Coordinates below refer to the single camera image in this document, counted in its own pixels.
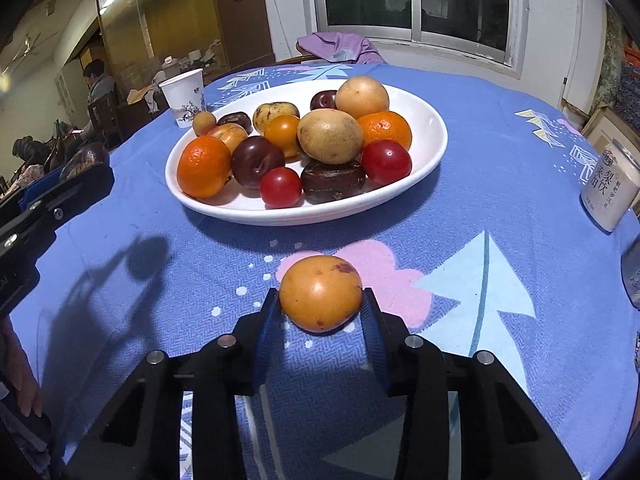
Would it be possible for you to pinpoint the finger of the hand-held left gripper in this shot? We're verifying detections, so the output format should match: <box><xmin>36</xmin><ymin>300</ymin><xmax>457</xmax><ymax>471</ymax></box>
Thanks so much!
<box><xmin>0</xmin><ymin>164</ymin><xmax>116</xmax><ymax>271</ymax></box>
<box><xmin>0</xmin><ymin>180</ymin><xmax>83</xmax><ymax>221</ymax></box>

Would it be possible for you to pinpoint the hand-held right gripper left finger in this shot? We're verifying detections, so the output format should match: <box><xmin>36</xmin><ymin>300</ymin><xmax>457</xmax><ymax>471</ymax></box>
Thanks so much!
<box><xmin>62</xmin><ymin>287</ymin><xmax>281</xmax><ymax>480</ymax></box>

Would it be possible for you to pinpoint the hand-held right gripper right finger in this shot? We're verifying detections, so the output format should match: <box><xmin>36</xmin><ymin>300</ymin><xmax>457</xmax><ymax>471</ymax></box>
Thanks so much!
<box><xmin>362</xmin><ymin>289</ymin><xmax>583</xmax><ymax>480</ymax></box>

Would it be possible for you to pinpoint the dark purple plum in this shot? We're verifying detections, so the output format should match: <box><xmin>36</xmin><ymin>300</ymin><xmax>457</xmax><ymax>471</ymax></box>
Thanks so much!
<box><xmin>59</xmin><ymin>142</ymin><xmax>111</xmax><ymax>182</ymax></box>
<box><xmin>230</xmin><ymin>136</ymin><xmax>287</xmax><ymax>191</ymax></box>

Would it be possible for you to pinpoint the dark-streaked tan passion fruit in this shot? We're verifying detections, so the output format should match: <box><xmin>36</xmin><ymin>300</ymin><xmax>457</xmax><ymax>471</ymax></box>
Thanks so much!
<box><xmin>279</xmin><ymin>255</ymin><xmax>363</xmax><ymax>334</ymax></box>

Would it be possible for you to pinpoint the orange mandarin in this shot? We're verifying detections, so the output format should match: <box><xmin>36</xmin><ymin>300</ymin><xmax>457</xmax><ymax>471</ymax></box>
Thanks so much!
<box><xmin>356</xmin><ymin>111</ymin><xmax>413</xmax><ymax>152</ymax></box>
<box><xmin>176</xmin><ymin>136</ymin><xmax>232</xmax><ymax>199</ymax></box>

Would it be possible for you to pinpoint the red cherry tomato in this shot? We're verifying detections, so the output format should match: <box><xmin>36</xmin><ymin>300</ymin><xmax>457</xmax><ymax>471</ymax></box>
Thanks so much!
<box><xmin>259</xmin><ymin>166</ymin><xmax>304</xmax><ymax>209</ymax></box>
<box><xmin>361</xmin><ymin>139</ymin><xmax>413</xmax><ymax>186</ymax></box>

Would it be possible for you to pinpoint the orange-brown passion fruit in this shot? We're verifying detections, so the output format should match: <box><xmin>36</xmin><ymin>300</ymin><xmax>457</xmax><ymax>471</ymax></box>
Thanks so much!
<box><xmin>206</xmin><ymin>122</ymin><xmax>249</xmax><ymax>153</ymax></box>

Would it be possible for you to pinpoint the dark brown water chestnut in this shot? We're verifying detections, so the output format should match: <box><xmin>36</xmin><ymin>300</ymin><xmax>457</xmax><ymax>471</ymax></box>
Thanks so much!
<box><xmin>300</xmin><ymin>157</ymin><xmax>367</xmax><ymax>206</ymax></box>
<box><xmin>216</xmin><ymin>111</ymin><xmax>253</xmax><ymax>136</ymax></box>

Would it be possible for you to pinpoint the small glossy orange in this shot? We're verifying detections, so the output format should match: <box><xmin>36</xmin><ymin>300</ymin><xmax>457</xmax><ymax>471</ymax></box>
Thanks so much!
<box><xmin>263</xmin><ymin>114</ymin><xmax>302</xmax><ymax>158</ymax></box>

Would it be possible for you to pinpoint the pale yellow passion fruit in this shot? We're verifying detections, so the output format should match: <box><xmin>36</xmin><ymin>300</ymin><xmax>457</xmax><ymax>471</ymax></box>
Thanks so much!
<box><xmin>252</xmin><ymin>102</ymin><xmax>301</xmax><ymax>136</ymax></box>

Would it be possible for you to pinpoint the white oval plate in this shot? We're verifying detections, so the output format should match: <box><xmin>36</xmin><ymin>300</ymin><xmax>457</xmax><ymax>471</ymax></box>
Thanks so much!
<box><xmin>165</xmin><ymin>78</ymin><xmax>448</xmax><ymax>226</ymax></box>

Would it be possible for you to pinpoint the small dark red plum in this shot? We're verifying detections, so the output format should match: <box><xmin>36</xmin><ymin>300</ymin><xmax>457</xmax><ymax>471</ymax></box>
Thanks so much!
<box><xmin>309</xmin><ymin>90</ymin><xmax>340</xmax><ymax>112</ymax></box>

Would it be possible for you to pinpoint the person's left hand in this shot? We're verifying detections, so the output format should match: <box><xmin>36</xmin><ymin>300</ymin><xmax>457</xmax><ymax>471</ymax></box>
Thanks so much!
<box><xmin>0</xmin><ymin>317</ymin><xmax>45</xmax><ymax>418</ymax></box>

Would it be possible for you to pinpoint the dark wooden chair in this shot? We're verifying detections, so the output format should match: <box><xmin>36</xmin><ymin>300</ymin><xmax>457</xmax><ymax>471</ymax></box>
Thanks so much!
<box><xmin>87</xmin><ymin>92</ymin><xmax>126</xmax><ymax>148</ymax></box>

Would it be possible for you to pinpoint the white rag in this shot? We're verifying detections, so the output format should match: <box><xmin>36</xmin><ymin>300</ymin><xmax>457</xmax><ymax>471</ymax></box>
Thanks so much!
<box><xmin>127</xmin><ymin>82</ymin><xmax>163</xmax><ymax>111</ymax></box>

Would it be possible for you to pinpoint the white paper cup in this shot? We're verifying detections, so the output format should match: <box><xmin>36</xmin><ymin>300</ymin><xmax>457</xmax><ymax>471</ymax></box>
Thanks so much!
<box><xmin>158</xmin><ymin>68</ymin><xmax>207</xmax><ymax>129</ymax></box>

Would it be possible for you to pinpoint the white ceiling fan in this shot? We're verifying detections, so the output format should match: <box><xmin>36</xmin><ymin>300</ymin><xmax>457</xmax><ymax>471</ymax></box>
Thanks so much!
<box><xmin>10</xmin><ymin>30</ymin><xmax>46</xmax><ymax>58</ymax></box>

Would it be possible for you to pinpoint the wooden glass-front cabinet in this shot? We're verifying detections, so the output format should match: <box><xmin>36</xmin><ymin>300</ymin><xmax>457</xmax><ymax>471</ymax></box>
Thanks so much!
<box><xmin>95</xmin><ymin>0</ymin><xmax>273</xmax><ymax>111</ymax></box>

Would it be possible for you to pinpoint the white beverage can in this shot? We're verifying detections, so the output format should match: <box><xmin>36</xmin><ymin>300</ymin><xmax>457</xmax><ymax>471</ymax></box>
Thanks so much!
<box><xmin>579</xmin><ymin>140</ymin><xmax>640</xmax><ymax>234</ymax></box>

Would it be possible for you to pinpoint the purple cloth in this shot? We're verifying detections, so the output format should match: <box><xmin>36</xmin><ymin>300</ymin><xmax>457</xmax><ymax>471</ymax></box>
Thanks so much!
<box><xmin>296</xmin><ymin>31</ymin><xmax>390</xmax><ymax>66</ymax></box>

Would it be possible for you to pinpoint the leaning framed picture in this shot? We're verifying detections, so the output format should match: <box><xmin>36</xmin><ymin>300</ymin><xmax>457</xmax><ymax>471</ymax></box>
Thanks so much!
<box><xmin>565</xmin><ymin>100</ymin><xmax>640</xmax><ymax>161</ymax></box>

